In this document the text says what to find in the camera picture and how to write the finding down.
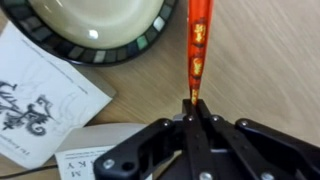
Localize white booklet with black drawing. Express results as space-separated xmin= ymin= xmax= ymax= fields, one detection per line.
xmin=0 ymin=23 xmax=112 ymax=169

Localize cream bowl with dark rim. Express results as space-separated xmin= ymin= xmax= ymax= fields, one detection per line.
xmin=0 ymin=0 xmax=179 ymax=66

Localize white book with black lettering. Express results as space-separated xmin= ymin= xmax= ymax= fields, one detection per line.
xmin=55 ymin=123 xmax=146 ymax=180

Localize orange marker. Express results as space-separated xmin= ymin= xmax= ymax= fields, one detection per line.
xmin=187 ymin=0 xmax=214 ymax=105

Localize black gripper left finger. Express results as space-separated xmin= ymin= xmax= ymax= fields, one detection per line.
xmin=93 ymin=99 xmax=214 ymax=180

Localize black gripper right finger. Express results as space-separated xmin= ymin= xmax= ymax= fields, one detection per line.
xmin=197 ymin=100 xmax=320 ymax=180

